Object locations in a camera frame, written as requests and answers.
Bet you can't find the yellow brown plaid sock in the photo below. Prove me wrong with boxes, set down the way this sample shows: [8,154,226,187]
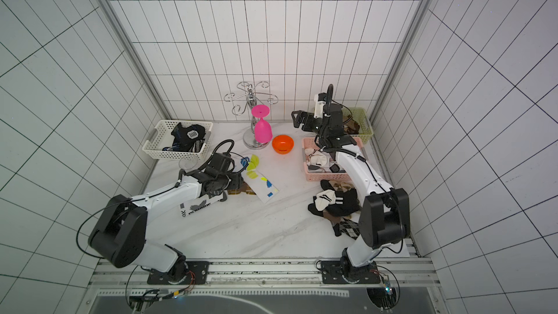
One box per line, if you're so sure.
[228,183,256,196]

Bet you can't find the white sock grey pattern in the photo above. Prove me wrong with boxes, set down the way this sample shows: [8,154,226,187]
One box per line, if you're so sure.
[305,148,343,173]

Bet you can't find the black sock white logo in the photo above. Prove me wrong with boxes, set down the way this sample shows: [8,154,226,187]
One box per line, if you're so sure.
[171,123,206,153]

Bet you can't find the black white sock pile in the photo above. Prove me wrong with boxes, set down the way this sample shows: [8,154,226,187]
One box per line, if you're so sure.
[307,180,361,218]

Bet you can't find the brown tan striped sock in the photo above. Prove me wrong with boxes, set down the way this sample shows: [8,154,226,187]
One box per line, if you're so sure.
[344,118,360,135]

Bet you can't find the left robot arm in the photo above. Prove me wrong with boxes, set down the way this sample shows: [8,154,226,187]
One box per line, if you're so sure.
[87,139,248,274]

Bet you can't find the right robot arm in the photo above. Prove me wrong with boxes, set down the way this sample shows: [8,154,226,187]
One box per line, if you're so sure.
[291,84,411,269]

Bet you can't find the pink plastic basket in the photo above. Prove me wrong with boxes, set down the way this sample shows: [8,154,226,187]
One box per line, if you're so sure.
[302,138,350,182]

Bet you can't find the green plastic basket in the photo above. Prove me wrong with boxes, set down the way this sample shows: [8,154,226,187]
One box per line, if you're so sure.
[342,107,373,144]

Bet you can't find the white plastic basket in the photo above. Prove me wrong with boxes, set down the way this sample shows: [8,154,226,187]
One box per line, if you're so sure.
[142,120,214,161]

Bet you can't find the clear drinking glass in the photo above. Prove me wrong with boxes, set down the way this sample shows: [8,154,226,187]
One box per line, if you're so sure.
[178,156,200,172]

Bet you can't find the orange plastic bowl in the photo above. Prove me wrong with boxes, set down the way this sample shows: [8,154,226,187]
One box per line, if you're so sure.
[272,135,294,155]

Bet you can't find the white sock yellow blue patches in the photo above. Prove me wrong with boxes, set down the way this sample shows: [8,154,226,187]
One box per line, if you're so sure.
[241,155,279,204]

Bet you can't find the pink plastic goblet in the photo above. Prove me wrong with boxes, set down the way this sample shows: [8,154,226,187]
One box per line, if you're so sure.
[251,105,273,143]

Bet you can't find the chrome cup holder stand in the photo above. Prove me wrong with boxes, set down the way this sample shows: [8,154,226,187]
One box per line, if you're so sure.
[223,80,278,150]

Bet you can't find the black grey argyle sock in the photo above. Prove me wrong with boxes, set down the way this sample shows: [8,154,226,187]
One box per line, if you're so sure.
[333,218,360,240]

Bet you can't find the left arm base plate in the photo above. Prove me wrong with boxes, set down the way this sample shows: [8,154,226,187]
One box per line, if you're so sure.
[147,260,210,286]

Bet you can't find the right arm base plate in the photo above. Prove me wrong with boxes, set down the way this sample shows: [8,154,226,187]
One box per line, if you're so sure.
[318,260,381,285]

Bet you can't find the aluminium rail frame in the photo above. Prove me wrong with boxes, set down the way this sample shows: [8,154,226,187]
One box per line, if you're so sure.
[77,257,449,313]

